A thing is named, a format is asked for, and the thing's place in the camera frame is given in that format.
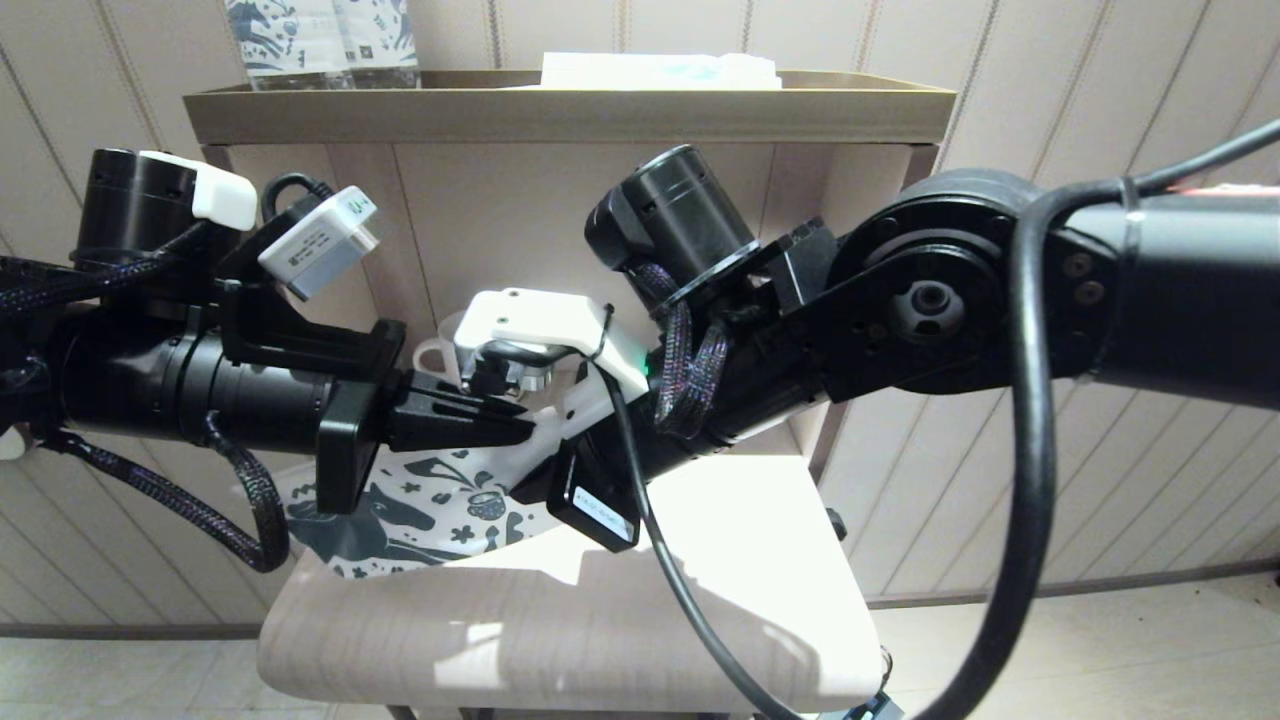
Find white horse-print pouch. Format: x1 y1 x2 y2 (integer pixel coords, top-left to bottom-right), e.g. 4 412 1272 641
285 398 593 582

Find beige wooden shelf unit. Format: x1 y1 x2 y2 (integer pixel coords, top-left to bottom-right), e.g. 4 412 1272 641
185 70 956 720

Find black braided right arm sleeve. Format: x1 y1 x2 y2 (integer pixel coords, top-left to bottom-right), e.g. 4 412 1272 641
634 261 732 442

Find white blue flat package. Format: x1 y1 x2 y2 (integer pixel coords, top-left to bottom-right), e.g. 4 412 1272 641
540 52 784 91

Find patterned packages on top shelf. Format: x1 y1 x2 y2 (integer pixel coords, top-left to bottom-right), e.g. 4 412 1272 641
225 0 351 77

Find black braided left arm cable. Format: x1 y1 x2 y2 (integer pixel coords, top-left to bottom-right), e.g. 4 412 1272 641
38 408 292 575

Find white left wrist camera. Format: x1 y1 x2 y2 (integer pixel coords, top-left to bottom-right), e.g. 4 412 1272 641
257 186 387 302

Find black left camera cable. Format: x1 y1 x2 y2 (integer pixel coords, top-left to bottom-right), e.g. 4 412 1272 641
261 171 337 223

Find black camera cable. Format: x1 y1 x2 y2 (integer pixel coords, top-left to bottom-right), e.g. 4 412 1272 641
261 171 337 223
478 118 1280 720

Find black right camera cable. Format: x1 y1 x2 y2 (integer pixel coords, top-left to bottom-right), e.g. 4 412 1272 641
478 118 1280 720

